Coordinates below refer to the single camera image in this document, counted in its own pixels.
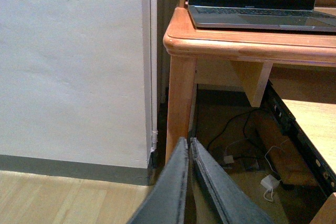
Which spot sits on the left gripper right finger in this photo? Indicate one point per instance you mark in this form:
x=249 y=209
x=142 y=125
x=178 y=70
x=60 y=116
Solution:
x=227 y=201

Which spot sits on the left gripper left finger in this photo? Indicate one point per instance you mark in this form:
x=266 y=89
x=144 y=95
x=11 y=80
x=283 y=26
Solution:
x=166 y=201

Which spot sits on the wooden keyboard tray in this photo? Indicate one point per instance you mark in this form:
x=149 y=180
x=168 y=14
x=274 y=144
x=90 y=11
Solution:
x=312 y=88

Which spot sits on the white power adapter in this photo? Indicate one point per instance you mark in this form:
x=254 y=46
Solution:
x=270 y=182

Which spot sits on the white plug on floor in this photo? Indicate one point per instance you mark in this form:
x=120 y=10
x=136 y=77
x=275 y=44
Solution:
x=229 y=159

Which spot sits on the wooden desk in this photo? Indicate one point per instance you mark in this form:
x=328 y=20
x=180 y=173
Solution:
x=252 y=56

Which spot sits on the grey open laptop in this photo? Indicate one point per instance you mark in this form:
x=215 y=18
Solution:
x=291 y=15

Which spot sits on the black drawer slide rail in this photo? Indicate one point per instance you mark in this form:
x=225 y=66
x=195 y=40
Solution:
x=310 y=124

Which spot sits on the white wall conduit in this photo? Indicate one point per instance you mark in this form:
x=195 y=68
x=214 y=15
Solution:
x=154 y=86

